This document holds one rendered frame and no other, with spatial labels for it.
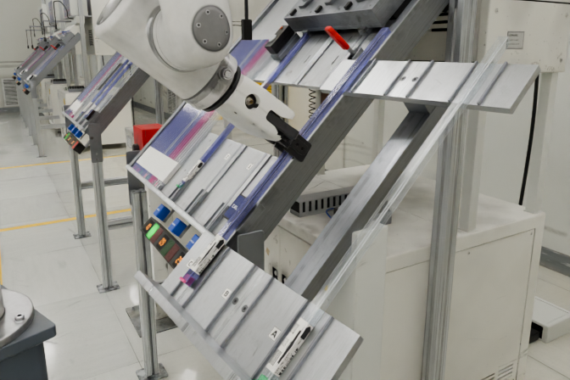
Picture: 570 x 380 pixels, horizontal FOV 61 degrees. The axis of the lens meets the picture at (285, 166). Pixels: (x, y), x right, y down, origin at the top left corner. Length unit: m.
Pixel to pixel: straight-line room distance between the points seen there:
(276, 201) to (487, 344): 0.84
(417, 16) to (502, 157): 1.86
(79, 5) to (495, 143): 4.13
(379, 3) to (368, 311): 0.59
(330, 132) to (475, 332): 0.75
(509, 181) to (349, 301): 2.17
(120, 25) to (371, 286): 0.47
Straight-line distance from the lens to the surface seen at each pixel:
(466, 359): 1.47
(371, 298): 0.72
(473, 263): 1.33
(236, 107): 0.62
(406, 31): 1.02
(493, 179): 2.87
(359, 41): 1.08
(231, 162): 1.06
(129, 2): 0.57
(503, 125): 2.80
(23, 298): 0.81
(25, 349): 0.74
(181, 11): 0.52
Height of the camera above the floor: 1.06
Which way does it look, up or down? 13 degrees down
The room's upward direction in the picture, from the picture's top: straight up
